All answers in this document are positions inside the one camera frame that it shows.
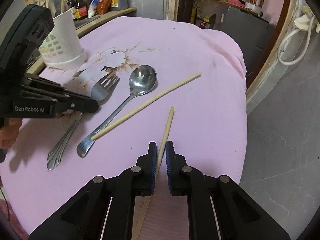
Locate steel fork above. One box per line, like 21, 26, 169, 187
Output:
46, 73, 121, 171

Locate wooden chopstick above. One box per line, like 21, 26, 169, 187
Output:
91, 72, 202, 141
132, 107, 175, 240

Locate white plastic utensil holder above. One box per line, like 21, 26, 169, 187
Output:
39, 10, 87, 70

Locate steel spoon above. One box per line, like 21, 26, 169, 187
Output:
76, 65, 157, 158

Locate person's left hand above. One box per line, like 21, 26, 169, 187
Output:
0, 118, 22, 150

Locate pink floral table cloth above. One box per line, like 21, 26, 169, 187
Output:
0, 16, 249, 240

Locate dark soy sauce bottle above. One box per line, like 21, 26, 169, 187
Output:
75, 0, 87, 20

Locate orange spice bag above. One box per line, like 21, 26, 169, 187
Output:
97, 0, 112, 15

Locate dark bottle white label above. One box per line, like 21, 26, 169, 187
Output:
67, 0, 78, 22

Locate dark grey cabinet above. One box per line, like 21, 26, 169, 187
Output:
221, 7, 276, 77

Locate rubber gloves on wall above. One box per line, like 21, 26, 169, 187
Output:
294, 5, 320, 34

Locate white hose on wall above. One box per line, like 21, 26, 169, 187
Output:
277, 10, 316, 66

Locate wooden door frame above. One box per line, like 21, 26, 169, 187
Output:
166, 0, 296, 101

